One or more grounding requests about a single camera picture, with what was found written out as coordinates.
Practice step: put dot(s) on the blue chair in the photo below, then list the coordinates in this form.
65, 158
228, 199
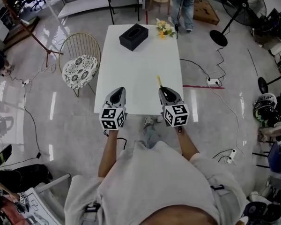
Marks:
279, 159

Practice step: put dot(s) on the red floor tape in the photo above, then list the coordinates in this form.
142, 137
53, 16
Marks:
201, 86

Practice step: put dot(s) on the person's right forearm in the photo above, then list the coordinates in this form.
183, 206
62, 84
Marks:
187, 144

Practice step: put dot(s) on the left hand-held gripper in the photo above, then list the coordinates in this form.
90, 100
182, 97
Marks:
118, 107

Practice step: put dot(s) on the person's grey shirt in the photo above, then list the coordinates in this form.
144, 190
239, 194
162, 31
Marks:
152, 179

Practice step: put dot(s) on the person's left forearm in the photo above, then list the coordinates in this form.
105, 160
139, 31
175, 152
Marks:
108, 153

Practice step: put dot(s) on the spare gripper device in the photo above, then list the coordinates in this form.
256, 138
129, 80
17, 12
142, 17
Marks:
24, 199

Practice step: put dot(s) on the large black standing fan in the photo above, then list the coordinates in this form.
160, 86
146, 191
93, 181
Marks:
244, 5

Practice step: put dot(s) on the wooden coat stand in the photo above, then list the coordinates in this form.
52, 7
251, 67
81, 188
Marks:
32, 35

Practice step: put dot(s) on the white power strip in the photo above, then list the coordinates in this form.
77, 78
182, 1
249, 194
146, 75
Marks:
231, 155
213, 81
25, 82

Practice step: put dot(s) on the black and white helmet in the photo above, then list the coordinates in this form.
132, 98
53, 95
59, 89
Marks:
264, 108

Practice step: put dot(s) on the person's right leg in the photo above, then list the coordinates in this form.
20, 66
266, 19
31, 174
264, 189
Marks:
150, 136

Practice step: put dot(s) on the black power adapter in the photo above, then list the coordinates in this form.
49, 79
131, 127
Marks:
38, 155

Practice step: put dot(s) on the yellow and white flower bouquet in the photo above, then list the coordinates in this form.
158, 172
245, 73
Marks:
164, 28

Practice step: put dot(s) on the white side table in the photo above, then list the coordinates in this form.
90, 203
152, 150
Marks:
44, 205

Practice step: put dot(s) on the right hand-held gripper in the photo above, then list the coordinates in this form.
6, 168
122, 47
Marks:
171, 104

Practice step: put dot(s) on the black bag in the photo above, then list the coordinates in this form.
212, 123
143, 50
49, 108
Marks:
28, 176

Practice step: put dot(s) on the black tissue box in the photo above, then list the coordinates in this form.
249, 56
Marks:
133, 37

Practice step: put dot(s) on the person's right shoe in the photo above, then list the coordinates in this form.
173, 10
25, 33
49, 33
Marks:
148, 121

